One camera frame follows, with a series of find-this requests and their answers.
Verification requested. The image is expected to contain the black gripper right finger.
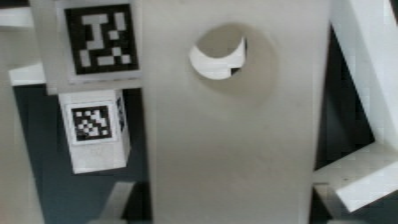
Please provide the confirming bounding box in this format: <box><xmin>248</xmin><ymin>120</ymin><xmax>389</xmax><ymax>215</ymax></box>
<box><xmin>309</xmin><ymin>183</ymin><xmax>358</xmax><ymax>224</ymax></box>

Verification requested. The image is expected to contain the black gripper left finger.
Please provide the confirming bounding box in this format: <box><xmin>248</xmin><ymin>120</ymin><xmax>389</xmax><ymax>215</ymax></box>
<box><xmin>87</xmin><ymin>182</ymin><xmax>150</xmax><ymax>224</ymax></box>

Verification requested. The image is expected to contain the white chair back frame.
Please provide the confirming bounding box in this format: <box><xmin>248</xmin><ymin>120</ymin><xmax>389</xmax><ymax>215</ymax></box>
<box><xmin>0</xmin><ymin>0</ymin><xmax>398</xmax><ymax>224</ymax></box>

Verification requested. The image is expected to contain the white tagged chair leg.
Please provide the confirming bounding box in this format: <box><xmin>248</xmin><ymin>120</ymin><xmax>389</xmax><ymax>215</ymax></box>
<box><xmin>58</xmin><ymin>90</ymin><xmax>131</xmax><ymax>174</ymax></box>

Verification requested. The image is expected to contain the white chair seat plate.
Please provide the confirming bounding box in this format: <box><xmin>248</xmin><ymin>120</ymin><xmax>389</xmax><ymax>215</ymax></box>
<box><xmin>10</xmin><ymin>38</ymin><xmax>246</xmax><ymax>86</ymax></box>

